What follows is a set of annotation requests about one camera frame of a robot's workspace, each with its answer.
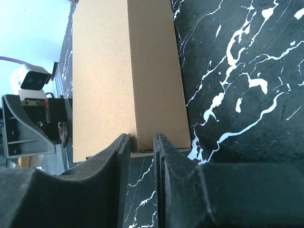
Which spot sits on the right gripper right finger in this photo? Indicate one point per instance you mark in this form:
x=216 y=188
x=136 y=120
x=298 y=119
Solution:
x=225 y=195

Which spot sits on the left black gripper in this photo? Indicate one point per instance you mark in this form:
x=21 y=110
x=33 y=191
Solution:
x=34 y=126

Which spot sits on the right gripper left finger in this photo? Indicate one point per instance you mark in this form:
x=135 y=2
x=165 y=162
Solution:
x=89 y=195

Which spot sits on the cardboard box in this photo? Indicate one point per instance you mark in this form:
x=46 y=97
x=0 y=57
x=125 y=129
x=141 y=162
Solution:
x=126 y=76

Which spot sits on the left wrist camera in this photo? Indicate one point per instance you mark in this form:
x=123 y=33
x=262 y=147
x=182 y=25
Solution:
x=28 y=81

